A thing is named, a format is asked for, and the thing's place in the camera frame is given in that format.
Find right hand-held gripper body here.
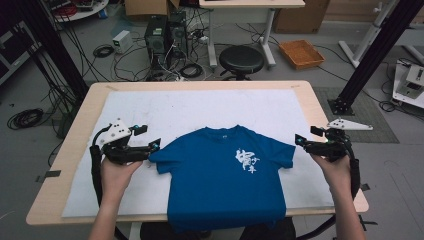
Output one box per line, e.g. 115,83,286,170
311,118,374,163

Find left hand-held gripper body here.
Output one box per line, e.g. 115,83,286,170
98,117,151,165

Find blue t-shirt with white print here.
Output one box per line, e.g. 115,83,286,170
148,124,297,234

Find person's right hand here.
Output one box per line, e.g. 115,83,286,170
311,154,353,198

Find person's left hand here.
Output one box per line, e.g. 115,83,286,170
100,158,144,203

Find grey floor mat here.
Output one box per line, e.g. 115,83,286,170
313,87,400,145

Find white felt mat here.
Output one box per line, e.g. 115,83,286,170
61,89,335,218

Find orange woven basket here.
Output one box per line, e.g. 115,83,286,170
278,39,326,70

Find person's dark trousers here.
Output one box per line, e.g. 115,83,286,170
139,217,297,240

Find black computer tower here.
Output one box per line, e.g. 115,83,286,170
144,15,170,72
168,11,190,60

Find small white box device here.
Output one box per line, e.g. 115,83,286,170
112,29,134,55

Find black round stool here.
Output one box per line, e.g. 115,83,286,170
218,44,265,82

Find white metal stand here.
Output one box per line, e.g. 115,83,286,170
338,0,401,69

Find large brown cardboard box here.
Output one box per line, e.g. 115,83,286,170
273,5,331,35

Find grey equipment rack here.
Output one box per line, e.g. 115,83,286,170
0,20,42,85

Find round white table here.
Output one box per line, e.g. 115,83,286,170
49,0,110,23

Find white desk with white legs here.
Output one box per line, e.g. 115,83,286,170
198,0,306,69

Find black sleeved right gripper cable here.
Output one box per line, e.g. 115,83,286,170
343,138,362,201

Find black sleeved gripper cable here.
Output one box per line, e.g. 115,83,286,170
89,123,113,208
343,138,362,201

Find black sleeved left gripper cable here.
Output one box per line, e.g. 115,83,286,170
89,123,113,208

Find coiled black cable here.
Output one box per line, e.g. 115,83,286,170
179,63,205,80
92,44,115,59
6,107,45,131

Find black metal frame post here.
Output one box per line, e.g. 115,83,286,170
13,0,90,101
328,0,424,116

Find white machine with cables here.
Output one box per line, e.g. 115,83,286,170
392,62,424,110

